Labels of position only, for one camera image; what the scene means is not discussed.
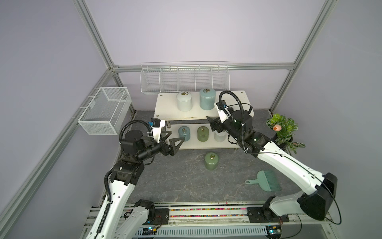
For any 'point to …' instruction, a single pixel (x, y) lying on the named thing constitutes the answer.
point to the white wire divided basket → (170, 76)
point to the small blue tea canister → (184, 131)
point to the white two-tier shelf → (185, 120)
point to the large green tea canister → (211, 161)
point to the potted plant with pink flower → (285, 128)
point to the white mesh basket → (105, 114)
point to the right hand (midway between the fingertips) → (215, 111)
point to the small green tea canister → (203, 132)
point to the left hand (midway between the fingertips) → (177, 137)
